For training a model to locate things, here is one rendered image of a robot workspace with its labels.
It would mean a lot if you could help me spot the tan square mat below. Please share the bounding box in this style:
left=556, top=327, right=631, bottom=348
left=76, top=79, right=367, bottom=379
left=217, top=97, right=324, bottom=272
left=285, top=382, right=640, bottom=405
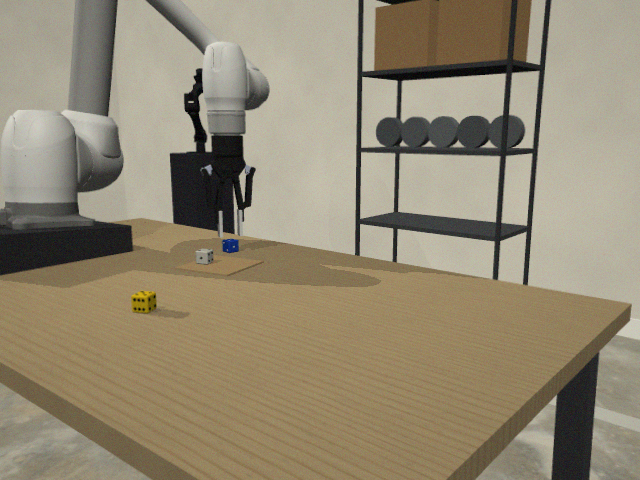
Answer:
left=175, top=255, right=263, bottom=277

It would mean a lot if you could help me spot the blue die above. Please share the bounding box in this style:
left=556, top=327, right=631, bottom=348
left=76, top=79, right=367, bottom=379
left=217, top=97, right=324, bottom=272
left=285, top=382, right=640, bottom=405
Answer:
left=222, top=239, right=239, bottom=253

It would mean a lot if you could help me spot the yellow die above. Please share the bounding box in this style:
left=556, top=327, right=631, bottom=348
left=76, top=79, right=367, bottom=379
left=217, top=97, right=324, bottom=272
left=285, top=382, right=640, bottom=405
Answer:
left=131, top=291, right=157, bottom=313

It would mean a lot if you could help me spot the white die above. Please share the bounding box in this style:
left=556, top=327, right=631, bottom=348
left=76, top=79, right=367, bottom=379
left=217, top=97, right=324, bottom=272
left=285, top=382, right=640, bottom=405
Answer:
left=196, top=249, right=213, bottom=265

